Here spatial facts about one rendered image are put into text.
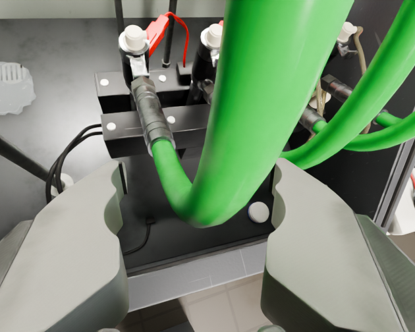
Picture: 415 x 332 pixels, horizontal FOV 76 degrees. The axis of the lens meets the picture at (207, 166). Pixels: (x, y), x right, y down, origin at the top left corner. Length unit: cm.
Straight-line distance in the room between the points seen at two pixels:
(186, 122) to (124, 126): 8
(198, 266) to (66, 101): 38
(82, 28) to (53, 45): 7
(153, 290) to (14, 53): 49
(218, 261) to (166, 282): 7
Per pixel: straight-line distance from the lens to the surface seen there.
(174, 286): 37
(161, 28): 33
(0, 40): 67
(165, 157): 15
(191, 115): 38
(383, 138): 23
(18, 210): 53
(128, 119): 37
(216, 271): 38
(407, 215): 52
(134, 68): 27
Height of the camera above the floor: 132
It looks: 70 degrees down
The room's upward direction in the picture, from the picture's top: 40 degrees clockwise
